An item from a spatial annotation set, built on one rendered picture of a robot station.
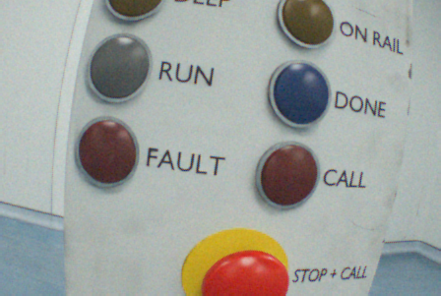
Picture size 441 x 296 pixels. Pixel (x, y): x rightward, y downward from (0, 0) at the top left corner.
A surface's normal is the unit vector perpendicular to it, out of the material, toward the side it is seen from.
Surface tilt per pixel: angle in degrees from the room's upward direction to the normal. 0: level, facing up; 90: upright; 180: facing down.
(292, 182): 93
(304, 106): 93
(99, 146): 88
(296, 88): 89
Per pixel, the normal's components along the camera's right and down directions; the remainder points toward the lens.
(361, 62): 0.21, 0.08
